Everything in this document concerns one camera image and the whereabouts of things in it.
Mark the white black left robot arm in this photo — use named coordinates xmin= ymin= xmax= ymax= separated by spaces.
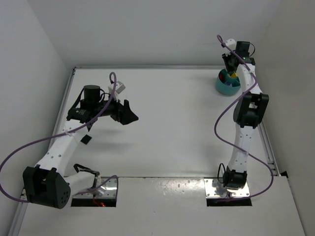
xmin=23 ymin=81 xmax=139 ymax=209

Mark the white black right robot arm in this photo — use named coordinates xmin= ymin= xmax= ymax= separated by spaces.
xmin=222 ymin=39 xmax=269 ymax=190

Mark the teal divided round container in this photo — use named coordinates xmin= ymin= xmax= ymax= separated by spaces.
xmin=215 ymin=69 xmax=241 ymax=96

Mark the black lego brick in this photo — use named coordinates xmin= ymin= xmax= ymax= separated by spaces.
xmin=80 ymin=135 xmax=92 ymax=145

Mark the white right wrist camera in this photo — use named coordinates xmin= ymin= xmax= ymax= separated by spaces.
xmin=222 ymin=39 xmax=236 ymax=51

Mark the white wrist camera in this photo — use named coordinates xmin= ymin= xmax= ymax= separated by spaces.
xmin=108 ymin=81 xmax=126 ymax=95
xmin=222 ymin=39 xmax=236 ymax=51

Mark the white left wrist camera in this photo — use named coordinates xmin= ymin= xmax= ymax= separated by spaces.
xmin=108 ymin=81 xmax=126 ymax=95

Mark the left arm base cable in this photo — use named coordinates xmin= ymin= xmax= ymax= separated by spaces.
xmin=73 ymin=163 xmax=101 ymax=182

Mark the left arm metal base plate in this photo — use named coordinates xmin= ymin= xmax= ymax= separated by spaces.
xmin=73 ymin=176 xmax=119 ymax=200

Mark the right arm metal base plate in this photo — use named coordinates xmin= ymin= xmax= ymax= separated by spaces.
xmin=204 ymin=178 xmax=251 ymax=200

